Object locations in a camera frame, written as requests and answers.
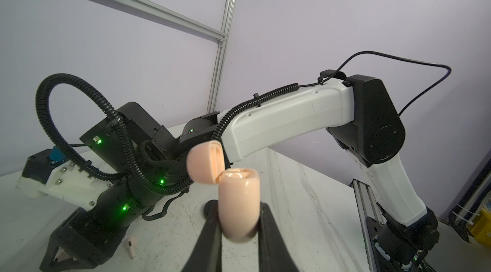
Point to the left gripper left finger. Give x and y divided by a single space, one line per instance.
207 252

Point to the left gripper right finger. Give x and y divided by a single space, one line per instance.
273 254

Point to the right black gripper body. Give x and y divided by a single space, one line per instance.
87 239

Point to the pink round charging case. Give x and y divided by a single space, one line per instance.
239 197

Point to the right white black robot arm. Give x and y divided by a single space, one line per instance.
149 163

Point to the yellow plastic bin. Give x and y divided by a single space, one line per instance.
480 229

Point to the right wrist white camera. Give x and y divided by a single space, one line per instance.
63 180

